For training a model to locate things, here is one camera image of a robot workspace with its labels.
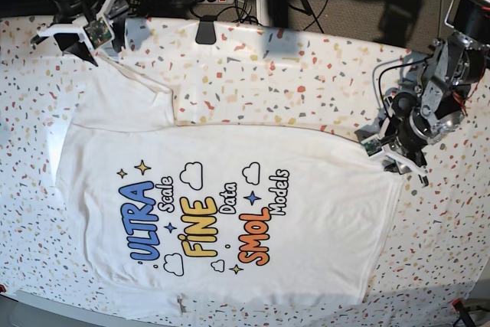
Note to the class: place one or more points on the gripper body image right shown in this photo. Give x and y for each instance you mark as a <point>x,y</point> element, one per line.
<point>404,131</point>

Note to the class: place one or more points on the black table clamp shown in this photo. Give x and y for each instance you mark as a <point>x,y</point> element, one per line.
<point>206,32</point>

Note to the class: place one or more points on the white printed T-shirt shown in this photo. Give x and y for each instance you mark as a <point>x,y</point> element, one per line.
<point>260,215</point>

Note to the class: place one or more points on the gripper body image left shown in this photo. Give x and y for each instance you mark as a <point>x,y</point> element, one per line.
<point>104,23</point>

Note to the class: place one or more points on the red clamp right corner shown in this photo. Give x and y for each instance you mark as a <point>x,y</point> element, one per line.
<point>463,314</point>

